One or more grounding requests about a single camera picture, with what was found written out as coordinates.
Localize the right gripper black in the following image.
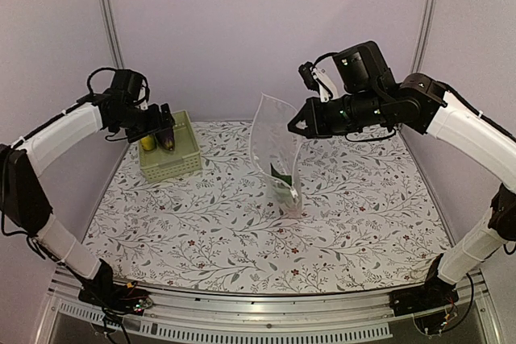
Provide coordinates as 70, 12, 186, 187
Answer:
287, 87, 386, 139

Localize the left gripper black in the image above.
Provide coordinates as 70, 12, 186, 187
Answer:
113, 102, 176, 143

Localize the toy yellow corn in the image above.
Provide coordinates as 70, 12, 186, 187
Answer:
139, 135, 156, 151

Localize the toy eggplant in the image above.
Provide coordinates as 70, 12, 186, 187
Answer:
155, 126, 175, 151

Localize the clear zip top bag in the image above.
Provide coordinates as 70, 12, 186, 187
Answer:
249, 94, 302, 215

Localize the toy small green cucumber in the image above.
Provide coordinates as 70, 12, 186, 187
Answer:
273, 187, 299, 206

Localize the toy carrot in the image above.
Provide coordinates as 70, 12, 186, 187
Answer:
282, 203, 302, 218

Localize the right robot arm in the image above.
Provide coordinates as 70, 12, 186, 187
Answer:
288, 41, 515, 314

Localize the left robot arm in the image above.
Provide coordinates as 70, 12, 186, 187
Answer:
1, 69, 174, 311

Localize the cream plastic basket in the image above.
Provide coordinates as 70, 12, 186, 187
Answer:
138, 110, 202, 183

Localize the floral table mat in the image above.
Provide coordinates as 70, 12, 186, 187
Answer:
84, 122, 450, 293

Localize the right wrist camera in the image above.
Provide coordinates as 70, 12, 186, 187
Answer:
298, 62, 339, 102

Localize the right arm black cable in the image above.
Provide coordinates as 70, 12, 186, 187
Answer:
312, 52, 339, 69

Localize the right metal frame post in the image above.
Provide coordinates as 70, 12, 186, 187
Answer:
410, 0, 437, 73

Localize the metal frame post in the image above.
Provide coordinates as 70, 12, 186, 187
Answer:
98, 0, 124, 68
410, 0, 437, 73

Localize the left metal frame post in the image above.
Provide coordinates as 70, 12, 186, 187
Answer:
98, 0, 124, 68

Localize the front aluminium rail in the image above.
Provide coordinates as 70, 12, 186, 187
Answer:
35, 270, 504, 343

